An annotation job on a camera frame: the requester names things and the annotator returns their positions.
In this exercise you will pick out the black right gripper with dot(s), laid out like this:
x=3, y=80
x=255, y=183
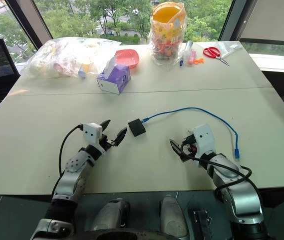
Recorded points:
x=189, y=146

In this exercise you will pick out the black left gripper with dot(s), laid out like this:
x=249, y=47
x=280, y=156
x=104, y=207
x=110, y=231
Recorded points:
x=106, y=143

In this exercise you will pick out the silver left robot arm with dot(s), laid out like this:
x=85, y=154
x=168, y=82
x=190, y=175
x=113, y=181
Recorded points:
x=73, y=175

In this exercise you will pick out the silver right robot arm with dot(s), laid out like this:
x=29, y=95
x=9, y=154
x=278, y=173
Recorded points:
x=241, y=192

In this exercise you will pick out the black adapter box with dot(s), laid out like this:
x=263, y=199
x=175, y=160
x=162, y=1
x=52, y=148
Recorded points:
x=136, y=128

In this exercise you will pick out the purple white tissue box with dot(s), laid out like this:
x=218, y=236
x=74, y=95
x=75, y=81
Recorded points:
x=114, y=78

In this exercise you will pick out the grey rounded robot leg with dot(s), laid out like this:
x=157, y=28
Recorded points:
x=111, y=215
x=173, y=216

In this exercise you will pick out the pink plastic bowl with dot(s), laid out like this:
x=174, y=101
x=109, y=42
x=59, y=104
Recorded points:
x=128, y=57

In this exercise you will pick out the clear bag of toys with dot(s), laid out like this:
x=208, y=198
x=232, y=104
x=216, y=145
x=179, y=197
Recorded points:
x=62, y=56

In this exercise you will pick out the small orange plastic piece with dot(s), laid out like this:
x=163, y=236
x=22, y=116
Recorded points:
x=199, y=60

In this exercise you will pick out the small clear bag with items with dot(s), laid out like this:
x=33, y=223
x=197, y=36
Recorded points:
x=188, y=53

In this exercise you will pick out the dark rounded robot torso rim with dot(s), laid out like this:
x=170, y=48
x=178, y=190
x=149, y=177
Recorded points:
x=129, y=235

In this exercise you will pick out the bag with yellow cups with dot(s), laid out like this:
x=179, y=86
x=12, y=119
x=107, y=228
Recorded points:
x=168, y=37

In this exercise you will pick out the flat clear plastic bag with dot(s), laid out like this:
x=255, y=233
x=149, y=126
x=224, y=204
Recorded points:
x=229, y=47

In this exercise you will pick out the grey roller blind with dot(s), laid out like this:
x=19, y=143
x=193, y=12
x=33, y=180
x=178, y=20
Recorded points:
x=271, y=20

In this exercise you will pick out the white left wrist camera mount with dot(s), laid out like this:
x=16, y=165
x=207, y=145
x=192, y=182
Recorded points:
x=91, y=131

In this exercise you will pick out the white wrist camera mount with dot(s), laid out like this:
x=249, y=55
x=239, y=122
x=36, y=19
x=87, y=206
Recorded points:
x=91, y=131
x=204, y=140

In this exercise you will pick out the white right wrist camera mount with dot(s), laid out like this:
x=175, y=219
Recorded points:
x=204, y=140

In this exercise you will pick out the black metal bracket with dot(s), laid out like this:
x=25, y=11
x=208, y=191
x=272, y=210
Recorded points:
x=202, y=225

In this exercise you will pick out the dark window frame post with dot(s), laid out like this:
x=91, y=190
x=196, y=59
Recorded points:
x=25, y=17

